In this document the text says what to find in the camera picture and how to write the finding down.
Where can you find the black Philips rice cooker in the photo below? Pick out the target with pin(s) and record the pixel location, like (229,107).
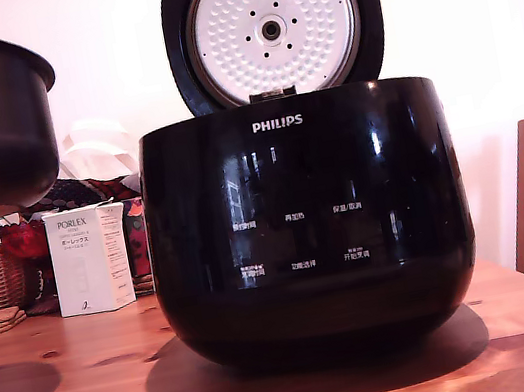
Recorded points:
(290,181)

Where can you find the black rice cooker lid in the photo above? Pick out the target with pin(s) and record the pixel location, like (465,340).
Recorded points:
(273,26)

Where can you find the dark floral box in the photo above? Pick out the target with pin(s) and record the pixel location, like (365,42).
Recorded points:
(137,238)

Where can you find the round woven trivet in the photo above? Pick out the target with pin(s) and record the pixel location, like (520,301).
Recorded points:
(143,285)

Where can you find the dark dotted red floral cloth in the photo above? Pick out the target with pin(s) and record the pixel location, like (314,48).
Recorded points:
(83,192)

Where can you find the white crumpled bag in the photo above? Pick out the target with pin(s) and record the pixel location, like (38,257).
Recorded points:
(90,145)

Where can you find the white Porlex cardboard box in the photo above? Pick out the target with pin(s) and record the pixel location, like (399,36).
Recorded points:
(84,268)

